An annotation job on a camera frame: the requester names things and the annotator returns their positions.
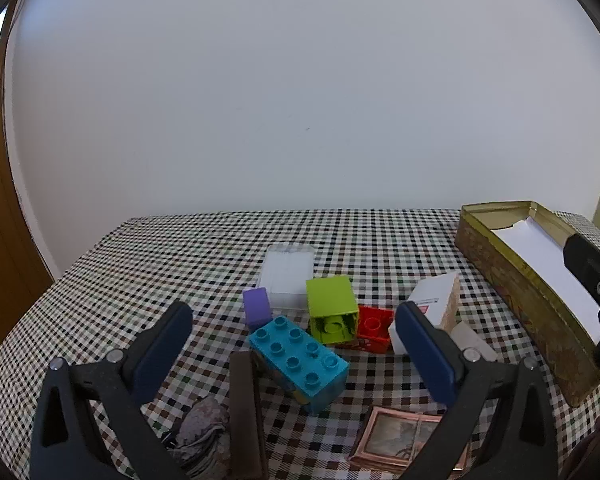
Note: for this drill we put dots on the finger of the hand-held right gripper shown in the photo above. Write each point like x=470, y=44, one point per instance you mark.
x=592, y=275

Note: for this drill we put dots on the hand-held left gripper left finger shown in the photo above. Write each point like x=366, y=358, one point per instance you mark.
x=162, y=355

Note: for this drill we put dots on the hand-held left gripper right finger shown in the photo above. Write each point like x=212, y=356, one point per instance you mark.
x=425, y=355

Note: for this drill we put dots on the white charger plug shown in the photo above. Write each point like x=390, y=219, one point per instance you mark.
x=472, y=340

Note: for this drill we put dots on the red toy brick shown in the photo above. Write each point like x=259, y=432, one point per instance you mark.
x=375, y=325

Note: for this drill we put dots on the white cardboard box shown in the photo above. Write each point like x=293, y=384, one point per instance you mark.
x=432, y=295

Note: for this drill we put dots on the gold tin box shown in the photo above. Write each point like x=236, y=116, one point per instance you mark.
x=520, y=285

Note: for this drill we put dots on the grey cloth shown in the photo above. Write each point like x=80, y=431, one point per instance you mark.
x=202, y=420

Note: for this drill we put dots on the pink framed picture card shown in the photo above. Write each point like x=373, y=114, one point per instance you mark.
x=390, y=435

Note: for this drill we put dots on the brown comb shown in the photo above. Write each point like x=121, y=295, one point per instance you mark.
x=245, y=410

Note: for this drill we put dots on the purple block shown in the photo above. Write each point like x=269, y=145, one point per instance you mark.
x=256, y=307

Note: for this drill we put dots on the green toy brick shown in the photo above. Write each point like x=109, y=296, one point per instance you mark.
x=330, y=295

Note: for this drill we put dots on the blue toy brick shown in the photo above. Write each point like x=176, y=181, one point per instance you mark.
x=295, y=355

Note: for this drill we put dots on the white paper liner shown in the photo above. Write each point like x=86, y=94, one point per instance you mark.
x=535, y=250

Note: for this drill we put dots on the checkered tablecloth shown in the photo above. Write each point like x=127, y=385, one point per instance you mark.
x=130, y=270

